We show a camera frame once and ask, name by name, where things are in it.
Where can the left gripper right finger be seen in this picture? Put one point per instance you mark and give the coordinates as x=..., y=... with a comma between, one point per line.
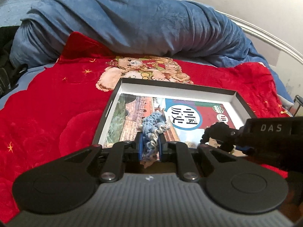
x=166, y=149

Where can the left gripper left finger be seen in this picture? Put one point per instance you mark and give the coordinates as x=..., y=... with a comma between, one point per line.
x=136, y=147

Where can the blue crochet scrunchie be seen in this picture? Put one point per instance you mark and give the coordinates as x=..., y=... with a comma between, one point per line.
x=151, y=127

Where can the colourful booklet in box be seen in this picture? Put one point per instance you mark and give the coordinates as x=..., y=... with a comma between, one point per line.
x=187, y=119

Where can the dark metal stool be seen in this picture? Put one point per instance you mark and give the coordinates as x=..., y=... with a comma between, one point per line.
x=297, y=108

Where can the black shallow box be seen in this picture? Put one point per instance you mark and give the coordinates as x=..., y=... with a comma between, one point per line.
x=175, y=91

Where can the red embroidered quilt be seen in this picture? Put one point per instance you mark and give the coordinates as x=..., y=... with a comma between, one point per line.
x=60, y=110

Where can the white bed headboard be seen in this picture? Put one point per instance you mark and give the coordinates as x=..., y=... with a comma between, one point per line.
x=265, y=36

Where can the blue plush blanket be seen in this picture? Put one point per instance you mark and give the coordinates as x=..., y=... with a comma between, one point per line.
x=154, y=27

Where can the black clothing pile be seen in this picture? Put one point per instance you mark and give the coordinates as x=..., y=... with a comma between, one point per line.
x=9, y=73

